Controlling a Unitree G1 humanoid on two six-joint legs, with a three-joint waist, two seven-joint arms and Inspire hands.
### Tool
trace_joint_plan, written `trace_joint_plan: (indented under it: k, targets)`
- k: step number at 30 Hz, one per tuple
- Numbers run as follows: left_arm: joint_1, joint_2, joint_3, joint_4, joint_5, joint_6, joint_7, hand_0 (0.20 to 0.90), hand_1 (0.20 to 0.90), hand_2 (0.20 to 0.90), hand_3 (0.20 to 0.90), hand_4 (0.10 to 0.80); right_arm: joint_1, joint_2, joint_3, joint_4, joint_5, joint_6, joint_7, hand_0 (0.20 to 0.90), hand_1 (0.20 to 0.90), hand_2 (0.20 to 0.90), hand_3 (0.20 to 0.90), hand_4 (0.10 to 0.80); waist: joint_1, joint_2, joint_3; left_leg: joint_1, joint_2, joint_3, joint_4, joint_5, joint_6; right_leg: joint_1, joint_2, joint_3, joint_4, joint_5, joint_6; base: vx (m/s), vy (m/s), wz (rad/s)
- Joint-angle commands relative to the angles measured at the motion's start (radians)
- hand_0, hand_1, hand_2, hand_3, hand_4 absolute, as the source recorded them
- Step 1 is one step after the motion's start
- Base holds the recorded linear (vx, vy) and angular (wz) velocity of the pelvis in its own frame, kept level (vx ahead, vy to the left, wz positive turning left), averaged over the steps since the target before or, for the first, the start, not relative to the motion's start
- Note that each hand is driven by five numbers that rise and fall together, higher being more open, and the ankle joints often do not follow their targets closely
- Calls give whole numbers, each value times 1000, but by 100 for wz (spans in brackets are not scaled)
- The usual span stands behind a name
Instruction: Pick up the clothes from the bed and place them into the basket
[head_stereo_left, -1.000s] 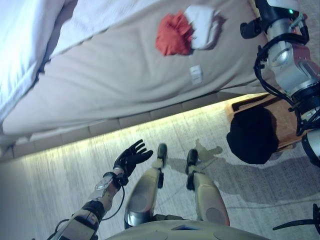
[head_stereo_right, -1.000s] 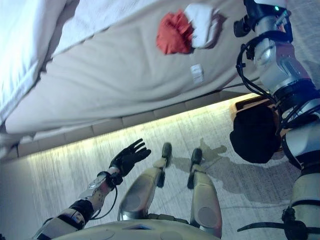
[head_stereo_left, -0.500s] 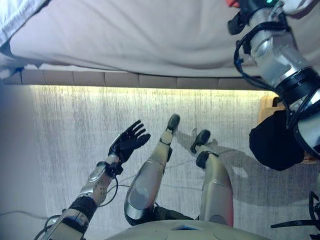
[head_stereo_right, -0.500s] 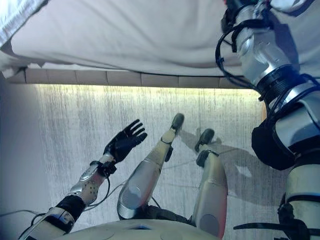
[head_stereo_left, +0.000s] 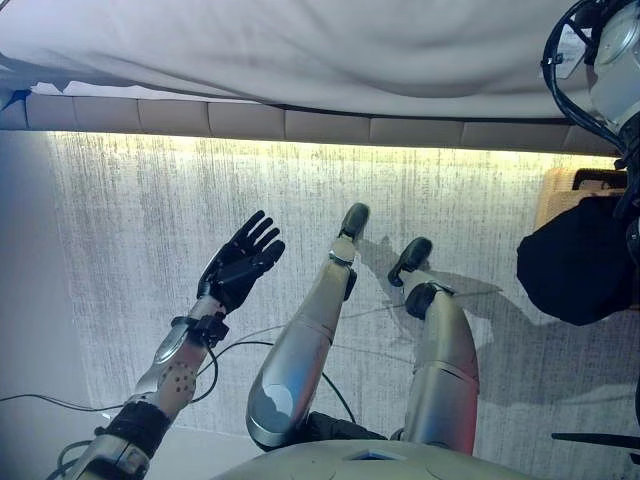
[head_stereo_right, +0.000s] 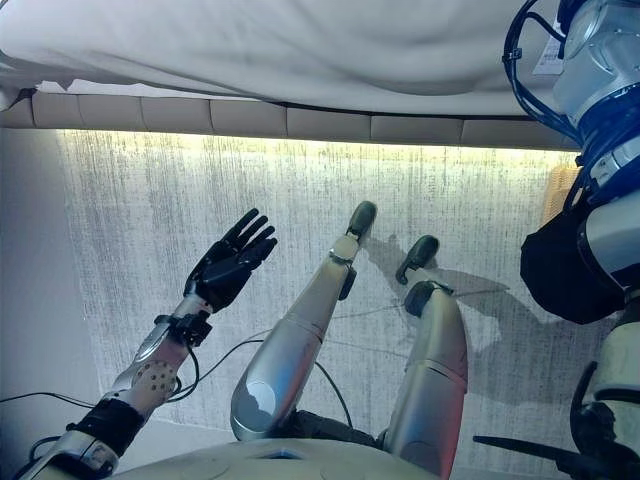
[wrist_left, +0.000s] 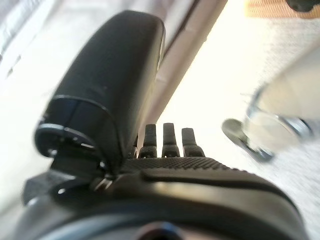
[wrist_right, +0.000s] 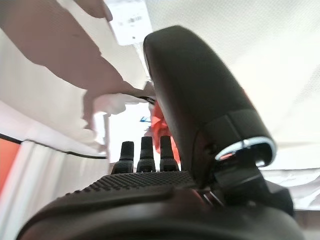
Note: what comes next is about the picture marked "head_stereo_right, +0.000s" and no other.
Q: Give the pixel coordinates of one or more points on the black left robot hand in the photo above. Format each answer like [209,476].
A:
[230,265]

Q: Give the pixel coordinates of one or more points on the black garment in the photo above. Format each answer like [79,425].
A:
[555,270]

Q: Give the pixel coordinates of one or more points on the white paper price tag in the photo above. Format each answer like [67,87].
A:
[547,60]

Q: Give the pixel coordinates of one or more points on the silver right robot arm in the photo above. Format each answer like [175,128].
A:
[595,75]

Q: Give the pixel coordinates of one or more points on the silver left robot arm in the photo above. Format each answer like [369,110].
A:
[150,370]

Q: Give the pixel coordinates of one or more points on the bed mattress with beige sheet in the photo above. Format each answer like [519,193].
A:
[250,45]

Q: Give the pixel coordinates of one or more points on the brown wicker basket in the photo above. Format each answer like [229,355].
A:
[557,200]

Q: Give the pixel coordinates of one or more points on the grey striped rug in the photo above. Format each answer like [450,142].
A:
[175,200]

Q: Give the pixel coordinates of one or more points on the silver left robot leg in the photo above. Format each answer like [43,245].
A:
[280,370]

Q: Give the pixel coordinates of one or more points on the silver robot leg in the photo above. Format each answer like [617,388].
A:
[430,380]
[280,370]

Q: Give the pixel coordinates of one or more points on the beige robot torso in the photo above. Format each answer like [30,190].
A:
[250,465]

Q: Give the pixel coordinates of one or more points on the silver right robot leg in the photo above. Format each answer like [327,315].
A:
[430,380]

